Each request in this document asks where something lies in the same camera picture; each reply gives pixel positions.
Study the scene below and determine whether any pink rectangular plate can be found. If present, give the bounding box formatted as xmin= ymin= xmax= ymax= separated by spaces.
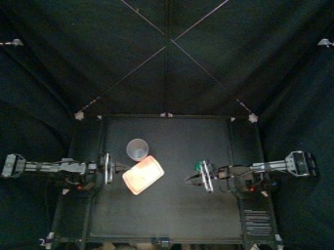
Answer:
xmin=121 ymin=154 xmax=166 ymax=196

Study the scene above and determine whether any black plate with white print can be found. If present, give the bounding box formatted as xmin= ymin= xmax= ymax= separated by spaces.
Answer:
xmin=242 ymin=208 xmax=274 ymax=237

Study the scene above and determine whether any clear plastic cup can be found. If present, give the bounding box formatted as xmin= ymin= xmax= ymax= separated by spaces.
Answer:
xmin=125 ymin=138 xmax=151 ymax=163

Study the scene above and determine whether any black table edge clamp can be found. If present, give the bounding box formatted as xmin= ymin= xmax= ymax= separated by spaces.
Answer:
xmin=150 ymin=236 xmax=174 ymax=247

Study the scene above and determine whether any black cloth backdrop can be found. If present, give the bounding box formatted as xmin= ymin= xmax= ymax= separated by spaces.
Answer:
xmin=0 ymin=0 xmax=334 ymax=250

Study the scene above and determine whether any white table corner bracket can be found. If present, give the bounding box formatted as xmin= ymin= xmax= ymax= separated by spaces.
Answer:
xmin=272 ymin=234 xmax=286 ymax=250
xmin=37 ymin=230 xmax=56 ymax=250

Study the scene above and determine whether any thin diagonal brace cord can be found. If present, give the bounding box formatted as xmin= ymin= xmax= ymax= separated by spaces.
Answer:
xmin=119 ymin=0 xmax=252 ymax=115
xmin=80 ymin=0 xmax=231 ymax=113

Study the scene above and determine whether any metal wall bracket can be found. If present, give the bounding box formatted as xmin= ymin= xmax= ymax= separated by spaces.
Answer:
xmin=0 ymin=38 xmax=25 ymax=48
xmin=315 ymin=37 xmax=334 ymax=49

